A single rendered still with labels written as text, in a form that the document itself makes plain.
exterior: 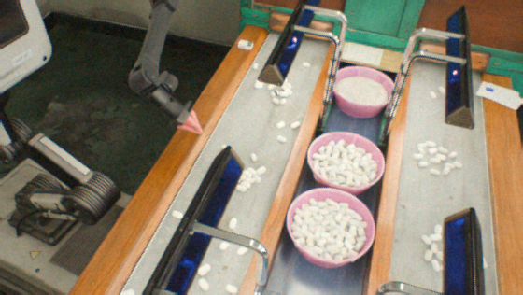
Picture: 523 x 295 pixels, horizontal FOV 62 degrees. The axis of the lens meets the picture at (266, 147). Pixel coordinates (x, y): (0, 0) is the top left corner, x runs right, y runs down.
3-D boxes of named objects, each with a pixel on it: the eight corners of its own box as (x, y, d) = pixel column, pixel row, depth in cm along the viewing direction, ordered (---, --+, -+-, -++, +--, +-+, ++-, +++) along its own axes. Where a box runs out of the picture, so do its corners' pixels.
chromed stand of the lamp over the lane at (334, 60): (275, 127, 172) (284, 27, 141) (288, 97, 186) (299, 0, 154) (321, 138, 169) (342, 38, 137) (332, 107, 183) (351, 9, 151)
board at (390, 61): (331, 59, 192) (331, 57, 191) (336, 42, 202) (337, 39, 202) (405, 75, 187) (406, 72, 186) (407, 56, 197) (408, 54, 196)
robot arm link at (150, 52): (149, 5, 160) (170, -11, 154) (162, 15, 163) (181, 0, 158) (122, 87, 133) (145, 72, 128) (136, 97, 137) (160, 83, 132)
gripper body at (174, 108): (194, 103, 142) (176, 88, 140) (181, 123, 135) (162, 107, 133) (184, 111, 146) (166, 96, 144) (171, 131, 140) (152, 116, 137)
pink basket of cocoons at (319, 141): (310, 206, 146) (314, 189, 139) (300, 149, 164) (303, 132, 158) (387, 204, 148) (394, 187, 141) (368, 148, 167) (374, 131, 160)
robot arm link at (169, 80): (126, 84, 135) (145, 72, 130) (141, 65, 143) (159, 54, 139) (153, 112, 140) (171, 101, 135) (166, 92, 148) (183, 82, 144)
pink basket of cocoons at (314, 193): (274, 262, 130) (276, 245, 124) (295, 196, 149) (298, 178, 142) (361, 288, 126) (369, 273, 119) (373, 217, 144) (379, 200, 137)
